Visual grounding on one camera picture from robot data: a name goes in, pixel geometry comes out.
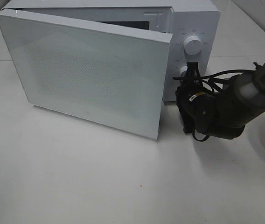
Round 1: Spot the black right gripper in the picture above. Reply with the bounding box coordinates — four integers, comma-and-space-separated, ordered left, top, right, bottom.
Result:
175, 62, 214, 135

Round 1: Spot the white microwave door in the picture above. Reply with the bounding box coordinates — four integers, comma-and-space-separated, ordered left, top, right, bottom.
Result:
0, 9, 172, 139

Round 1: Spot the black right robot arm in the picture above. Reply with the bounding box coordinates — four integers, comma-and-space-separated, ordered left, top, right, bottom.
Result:
173, 62, 265, 142

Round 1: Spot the lower white timer knob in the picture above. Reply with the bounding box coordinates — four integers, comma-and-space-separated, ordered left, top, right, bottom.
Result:
179, 66, 188, 79

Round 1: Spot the upper white power knob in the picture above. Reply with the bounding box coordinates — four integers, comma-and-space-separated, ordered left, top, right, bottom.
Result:
183, 34, 202, 56

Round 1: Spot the white microwave oven body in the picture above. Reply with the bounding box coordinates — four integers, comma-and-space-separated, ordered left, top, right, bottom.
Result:
0, 0, 220, 102

